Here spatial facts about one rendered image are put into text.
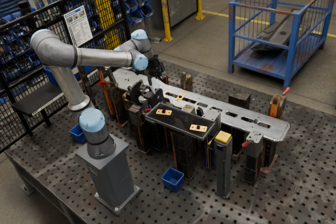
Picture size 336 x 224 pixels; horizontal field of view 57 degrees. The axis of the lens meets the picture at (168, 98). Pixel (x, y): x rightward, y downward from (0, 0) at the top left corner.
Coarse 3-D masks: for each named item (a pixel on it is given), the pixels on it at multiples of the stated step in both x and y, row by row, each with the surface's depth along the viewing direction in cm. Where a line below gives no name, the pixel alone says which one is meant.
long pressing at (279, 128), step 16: (144, 80) 228; (160, 80) 227; (192, 96) 206; (224, 112) 190; (240, 112) 188; (256, 112) 187; (240, 128) 177; (256, 128) 176; (272, 128) 174; (288, 128) 174
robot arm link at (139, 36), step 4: (136, 32) 158; (140, 32) 156; (144, 32) 158; (132, 36) 157; (136, 36) 156; (140, 36) 156; (144, 36) 158; (136, 40) 157; (140, 40) 157; (144, 40) 158; (148, 40) 161; (136, 44) 157; (140, 44) 158; (144, 44) 159; (148, 44) 161; (140, 48) 159; (144, 48) 160; (148, 48) 161; (140, 52) 162; (144, 52) 161
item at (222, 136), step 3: (219, 132) 154; (222, 132) 154; (225, 132) 154; (216, 135) 153; (219, 135) 152; (222, 135) 152; (225, 135) 152; (228, 135) 152; (216, 138) 151; (219, 138) 151; (222, 138) 150; (225, 138) 150; (228, 138) 151; (222, 141) 150; (225, 141) 149
